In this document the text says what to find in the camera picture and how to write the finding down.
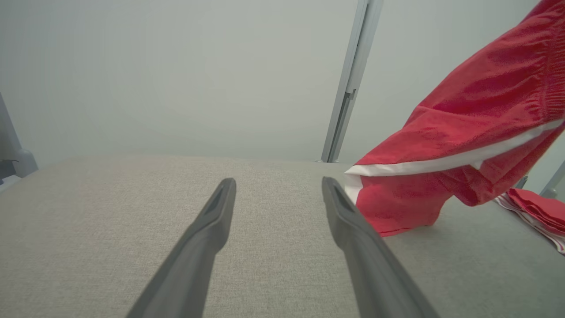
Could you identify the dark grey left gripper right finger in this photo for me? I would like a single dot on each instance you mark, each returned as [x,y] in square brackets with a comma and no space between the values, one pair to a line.
[371,265]

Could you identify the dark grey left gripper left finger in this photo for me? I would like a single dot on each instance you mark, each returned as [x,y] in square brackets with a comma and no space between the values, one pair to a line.
[194,256]

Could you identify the red white number 23 jersey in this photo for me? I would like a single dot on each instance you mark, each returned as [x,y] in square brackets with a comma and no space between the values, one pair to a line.
[538,212]

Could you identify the red shorts with white stripe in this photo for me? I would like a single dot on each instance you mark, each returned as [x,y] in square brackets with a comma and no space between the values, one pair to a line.
[485,97]

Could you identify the grey aluminium profile post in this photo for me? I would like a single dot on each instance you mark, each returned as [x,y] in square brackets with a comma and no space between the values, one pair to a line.
[351,79]

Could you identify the grey metal frame bar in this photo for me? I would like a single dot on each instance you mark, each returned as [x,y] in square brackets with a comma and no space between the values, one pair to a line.
[554,183]

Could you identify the grey rounded frame leg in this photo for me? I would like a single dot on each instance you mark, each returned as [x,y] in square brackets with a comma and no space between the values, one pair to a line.
[17,159]

